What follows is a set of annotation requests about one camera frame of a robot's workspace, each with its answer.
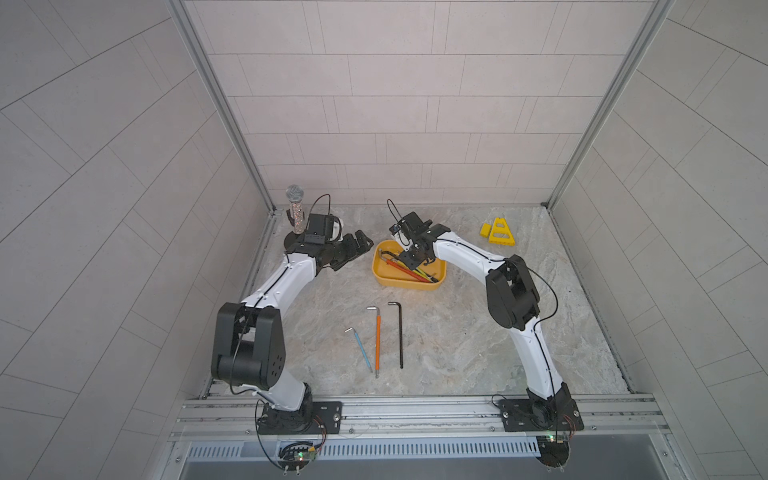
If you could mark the left circuit board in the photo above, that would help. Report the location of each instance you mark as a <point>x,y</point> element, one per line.
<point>295,456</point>

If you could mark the green hex key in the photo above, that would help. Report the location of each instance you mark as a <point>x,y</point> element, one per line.
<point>426,275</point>

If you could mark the black thin hex key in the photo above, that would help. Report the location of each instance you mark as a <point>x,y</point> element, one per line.
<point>398,305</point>

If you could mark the blue hex key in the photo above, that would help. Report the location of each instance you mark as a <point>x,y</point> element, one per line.
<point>361,347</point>

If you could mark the aluminium mounting rail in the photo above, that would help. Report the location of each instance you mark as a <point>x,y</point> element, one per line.
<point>368,417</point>

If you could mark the right circuit board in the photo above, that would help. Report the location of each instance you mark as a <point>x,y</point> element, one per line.
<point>553,453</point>

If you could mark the large black hex key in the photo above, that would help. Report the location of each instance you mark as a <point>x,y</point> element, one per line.
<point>389,255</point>

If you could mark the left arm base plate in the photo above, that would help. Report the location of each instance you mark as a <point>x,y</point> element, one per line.
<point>321,417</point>

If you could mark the yellow triangular holder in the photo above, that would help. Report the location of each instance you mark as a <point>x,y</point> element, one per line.
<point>500,234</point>

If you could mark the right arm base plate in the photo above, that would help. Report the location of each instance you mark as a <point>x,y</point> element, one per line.
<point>519,415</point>

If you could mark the yellow plastic storage box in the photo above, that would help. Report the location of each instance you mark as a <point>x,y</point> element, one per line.
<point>389,270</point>

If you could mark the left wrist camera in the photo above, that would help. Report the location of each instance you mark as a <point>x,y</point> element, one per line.
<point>322,228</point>

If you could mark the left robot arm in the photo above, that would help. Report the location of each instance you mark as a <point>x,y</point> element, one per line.
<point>249,352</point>

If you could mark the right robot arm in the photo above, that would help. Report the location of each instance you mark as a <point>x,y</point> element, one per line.
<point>513,303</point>

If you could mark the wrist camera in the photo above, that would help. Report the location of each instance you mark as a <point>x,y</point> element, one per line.
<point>322,228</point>
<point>409,227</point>

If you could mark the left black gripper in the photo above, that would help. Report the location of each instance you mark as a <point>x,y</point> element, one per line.
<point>351,252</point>

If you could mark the circuit board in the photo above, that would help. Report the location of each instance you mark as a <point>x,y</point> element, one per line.
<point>295,456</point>
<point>553,453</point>

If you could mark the orange hex key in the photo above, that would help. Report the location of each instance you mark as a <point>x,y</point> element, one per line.
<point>377,357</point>

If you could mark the red hex key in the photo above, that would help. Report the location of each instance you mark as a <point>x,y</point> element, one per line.
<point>419,277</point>

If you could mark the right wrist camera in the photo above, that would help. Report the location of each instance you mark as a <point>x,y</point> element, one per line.
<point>409,227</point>

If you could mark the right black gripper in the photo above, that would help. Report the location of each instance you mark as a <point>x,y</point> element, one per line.
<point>408,259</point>

